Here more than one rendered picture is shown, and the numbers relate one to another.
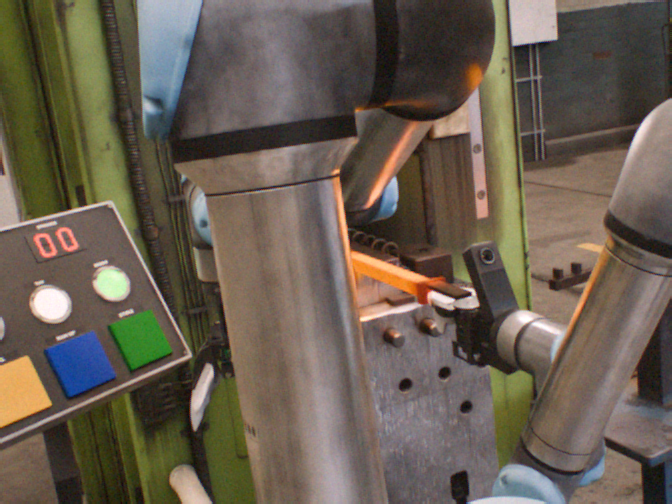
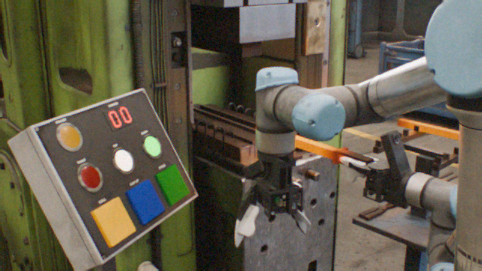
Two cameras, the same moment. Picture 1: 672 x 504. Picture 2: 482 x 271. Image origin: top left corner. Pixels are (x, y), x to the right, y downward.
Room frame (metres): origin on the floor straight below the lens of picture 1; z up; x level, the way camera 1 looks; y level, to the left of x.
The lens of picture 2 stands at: (0.06, 0.46, 1.47)
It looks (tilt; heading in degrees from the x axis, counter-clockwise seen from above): 18 degrees down; 343
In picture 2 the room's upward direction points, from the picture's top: straight up
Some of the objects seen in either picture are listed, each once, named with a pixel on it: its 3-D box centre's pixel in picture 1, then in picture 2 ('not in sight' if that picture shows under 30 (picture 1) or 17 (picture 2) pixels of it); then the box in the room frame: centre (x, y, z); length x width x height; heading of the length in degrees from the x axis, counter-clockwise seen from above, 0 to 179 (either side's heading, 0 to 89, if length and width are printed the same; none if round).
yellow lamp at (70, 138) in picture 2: not in sight; (69, 137); (1.07, 0.50, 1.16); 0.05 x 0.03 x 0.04; 112
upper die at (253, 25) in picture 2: not in sight; (222, 16); (1.65, 0.05, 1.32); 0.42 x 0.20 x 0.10; 22
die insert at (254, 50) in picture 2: not in sight; (221, 41); (1.70, 0.04, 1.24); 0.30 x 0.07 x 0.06; 22
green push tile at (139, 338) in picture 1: (139, 340); (171, 185); (1.16, 0.30, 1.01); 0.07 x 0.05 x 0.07; 137
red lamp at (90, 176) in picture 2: not in sight; (90, 177); (1.04, 0.47, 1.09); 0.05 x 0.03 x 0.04; 112
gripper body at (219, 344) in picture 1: (237, 325); (276, 181); (0.96, 0.13, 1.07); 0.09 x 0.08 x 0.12; 5
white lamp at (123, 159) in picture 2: (50, 304); (123, 160); (1.12, 0.40, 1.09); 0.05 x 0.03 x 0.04; 112
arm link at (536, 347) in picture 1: (567, 360); (451, 202); (0.93, -0.27, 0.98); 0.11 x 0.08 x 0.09; 22
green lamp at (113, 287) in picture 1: (111, 283); (152, 146); (1.19, 0.33, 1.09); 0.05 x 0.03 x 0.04; 112
